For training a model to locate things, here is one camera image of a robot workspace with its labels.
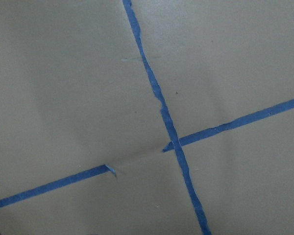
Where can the brown paper table cover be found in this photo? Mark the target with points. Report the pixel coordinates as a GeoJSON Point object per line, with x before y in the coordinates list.
{"type": "Point", "coordinates": [75, 94]}

